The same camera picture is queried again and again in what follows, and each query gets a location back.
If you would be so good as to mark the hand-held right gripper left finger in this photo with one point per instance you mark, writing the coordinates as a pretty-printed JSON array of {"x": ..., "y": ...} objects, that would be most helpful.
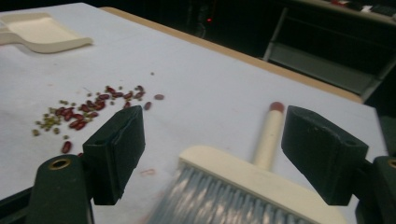
[{"x": 116, "y": 152}]

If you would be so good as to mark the cream plastic dustpan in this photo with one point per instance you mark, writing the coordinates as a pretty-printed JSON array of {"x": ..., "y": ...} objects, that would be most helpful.
[{"x": 40, "y": 32}]

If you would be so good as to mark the scattered green mung beans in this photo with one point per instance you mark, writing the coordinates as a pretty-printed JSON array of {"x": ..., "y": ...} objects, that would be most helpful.
[{"x": 49, "y": 121}]

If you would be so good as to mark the grey metal shelf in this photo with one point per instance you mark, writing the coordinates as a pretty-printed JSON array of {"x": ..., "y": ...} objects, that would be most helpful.
[{"x": 320, "y": 67}]

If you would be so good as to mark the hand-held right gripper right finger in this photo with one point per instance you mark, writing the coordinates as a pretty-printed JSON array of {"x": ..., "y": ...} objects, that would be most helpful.
[{"x": 323, "y": 155}]

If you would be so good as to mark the cream hand brush grey bristles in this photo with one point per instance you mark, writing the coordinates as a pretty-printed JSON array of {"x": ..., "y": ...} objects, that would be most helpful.
[{"x": 249, "y": 177}]

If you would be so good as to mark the scattered red kidney beans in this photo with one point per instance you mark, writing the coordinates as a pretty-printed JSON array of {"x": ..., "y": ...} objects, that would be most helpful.
[{"x": 82, "y": 109}]

